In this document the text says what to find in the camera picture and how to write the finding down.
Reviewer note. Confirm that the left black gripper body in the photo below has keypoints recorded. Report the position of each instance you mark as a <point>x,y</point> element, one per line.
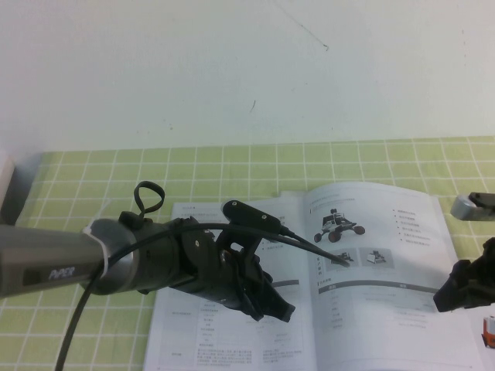
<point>201,266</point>

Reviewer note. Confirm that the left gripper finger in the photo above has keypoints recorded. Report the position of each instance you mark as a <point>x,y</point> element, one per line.
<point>270,309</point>
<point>280,297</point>

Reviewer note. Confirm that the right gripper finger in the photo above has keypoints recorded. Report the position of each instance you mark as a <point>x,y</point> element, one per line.
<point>450,297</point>
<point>458,274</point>

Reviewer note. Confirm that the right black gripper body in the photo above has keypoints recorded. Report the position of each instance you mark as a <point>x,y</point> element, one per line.
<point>481,278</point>

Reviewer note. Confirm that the white product brochure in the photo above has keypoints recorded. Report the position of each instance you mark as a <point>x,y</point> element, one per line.
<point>367,328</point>

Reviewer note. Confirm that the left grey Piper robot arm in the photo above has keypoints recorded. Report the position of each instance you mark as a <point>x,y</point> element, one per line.
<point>46,255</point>

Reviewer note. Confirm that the white zip tie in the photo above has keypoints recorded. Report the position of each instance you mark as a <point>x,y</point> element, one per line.
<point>103,259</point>

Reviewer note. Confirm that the green checkered tablecloth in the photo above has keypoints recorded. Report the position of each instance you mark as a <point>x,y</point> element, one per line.
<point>116,181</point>

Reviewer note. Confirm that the white and grey box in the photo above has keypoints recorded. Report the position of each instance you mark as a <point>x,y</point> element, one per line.
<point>4,174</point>

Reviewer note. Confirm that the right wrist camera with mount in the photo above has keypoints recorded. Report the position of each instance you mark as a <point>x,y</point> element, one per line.
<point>464,208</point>

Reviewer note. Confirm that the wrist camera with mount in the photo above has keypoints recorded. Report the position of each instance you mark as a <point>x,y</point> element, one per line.
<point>251,212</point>
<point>464,208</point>

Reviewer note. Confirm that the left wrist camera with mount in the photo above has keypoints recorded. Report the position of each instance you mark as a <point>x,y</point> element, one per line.
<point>251,212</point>

